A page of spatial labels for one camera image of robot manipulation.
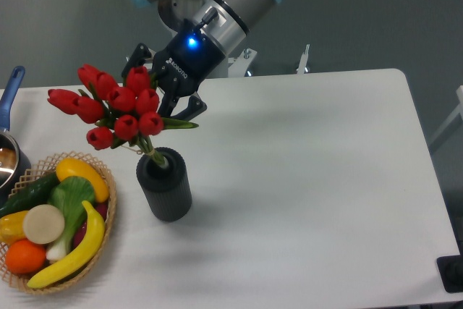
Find dark red vegetable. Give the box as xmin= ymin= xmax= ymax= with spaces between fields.
xmin=72 ymin=201 xmax=108 ymax=252

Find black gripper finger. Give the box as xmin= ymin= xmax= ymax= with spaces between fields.
xmin=121 ymin=43 xmax=156 ymax=77
xmin=158 ymin=93 xmax=207 ymax=121

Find beige round disc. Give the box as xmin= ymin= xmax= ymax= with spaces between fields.
xmin=22 ymin=204 xmax=65 ymax=245

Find blue handled saucepan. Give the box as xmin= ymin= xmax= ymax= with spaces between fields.
xmin=1 ymin=66 xmax=31 ymax=206

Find yellow banana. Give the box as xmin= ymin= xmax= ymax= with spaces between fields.
xmin=27 ymin=200 xmax=106 ymax=289

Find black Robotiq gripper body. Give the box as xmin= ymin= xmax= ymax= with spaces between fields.
xmin=152 ymin=20 xmax=224 ymax=103

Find green bok choy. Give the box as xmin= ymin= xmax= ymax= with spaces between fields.
xmin=46 ymin=176 xmax=95 ymax=263

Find woven wicker basket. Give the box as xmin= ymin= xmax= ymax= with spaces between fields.
xmin=1 ymin=151 xmax=116 ymax=295

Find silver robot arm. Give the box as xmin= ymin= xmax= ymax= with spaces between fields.
xmin=122 ymin=0 xmax=282 ymax=121

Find red tulip bouquet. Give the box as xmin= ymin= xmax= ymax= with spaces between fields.
xmin=48 ymin=64 xmax=197 ymax=169

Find white frame at right edge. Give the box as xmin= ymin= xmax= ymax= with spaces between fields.
xmin=428 ymin=85 xmax=462 ymax=153

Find yellow bell pepper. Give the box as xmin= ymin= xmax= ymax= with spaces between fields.
xmin=1 ymin=211 xmax=28 ymax=245

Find black device at table edge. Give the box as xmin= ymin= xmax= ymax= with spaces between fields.
xmin=436 ymin=255 xmax=462 ymax=293

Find green cucumber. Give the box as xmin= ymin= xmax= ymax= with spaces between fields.
xmin=1 ymin=172 xmax=59 ymax=217

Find orange fruit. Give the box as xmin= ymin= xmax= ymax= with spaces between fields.
xmin=5 ymin=239 xmax=46 ymax=274

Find dark grey ribbed vase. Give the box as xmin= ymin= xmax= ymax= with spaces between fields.
xmin=136 ymin=147 xmax=192 ymax=222

